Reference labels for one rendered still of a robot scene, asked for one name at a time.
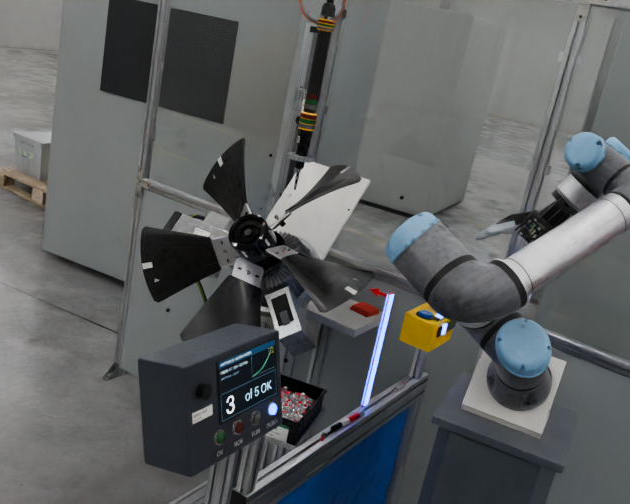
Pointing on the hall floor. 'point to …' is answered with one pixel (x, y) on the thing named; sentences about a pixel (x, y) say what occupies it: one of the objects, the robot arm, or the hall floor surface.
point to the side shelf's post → (319, 355)
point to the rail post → (403, 451)
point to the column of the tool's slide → (294, 111)
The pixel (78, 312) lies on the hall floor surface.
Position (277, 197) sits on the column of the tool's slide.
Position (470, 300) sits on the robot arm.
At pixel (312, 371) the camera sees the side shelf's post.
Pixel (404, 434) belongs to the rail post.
